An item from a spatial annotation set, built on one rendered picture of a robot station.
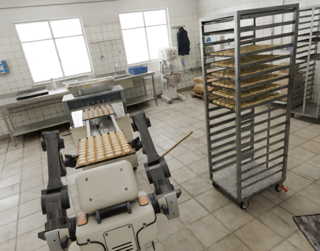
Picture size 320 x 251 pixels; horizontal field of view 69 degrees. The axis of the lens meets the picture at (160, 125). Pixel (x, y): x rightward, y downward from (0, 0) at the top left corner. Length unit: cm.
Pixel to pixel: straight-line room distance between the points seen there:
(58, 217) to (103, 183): 23
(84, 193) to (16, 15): 541
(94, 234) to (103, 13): 575
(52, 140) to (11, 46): 488
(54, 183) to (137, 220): 41
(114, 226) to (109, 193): 11
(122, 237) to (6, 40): 547
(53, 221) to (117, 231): 25
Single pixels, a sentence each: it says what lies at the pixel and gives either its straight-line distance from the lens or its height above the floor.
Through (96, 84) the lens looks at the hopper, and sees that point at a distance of 289.
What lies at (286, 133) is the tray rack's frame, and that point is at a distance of 260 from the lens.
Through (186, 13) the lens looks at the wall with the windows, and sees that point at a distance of 730.
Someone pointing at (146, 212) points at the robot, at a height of 117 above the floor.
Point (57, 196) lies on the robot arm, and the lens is 105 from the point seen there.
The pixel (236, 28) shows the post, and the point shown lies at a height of 170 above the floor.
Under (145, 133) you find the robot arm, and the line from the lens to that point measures 117.
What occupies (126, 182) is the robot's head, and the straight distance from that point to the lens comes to 87.
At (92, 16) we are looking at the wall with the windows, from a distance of 622.
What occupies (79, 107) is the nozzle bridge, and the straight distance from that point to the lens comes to 298.
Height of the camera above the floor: 174
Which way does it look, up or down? 21 degrees down
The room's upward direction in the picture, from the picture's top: 8 degrees counter-clockwise
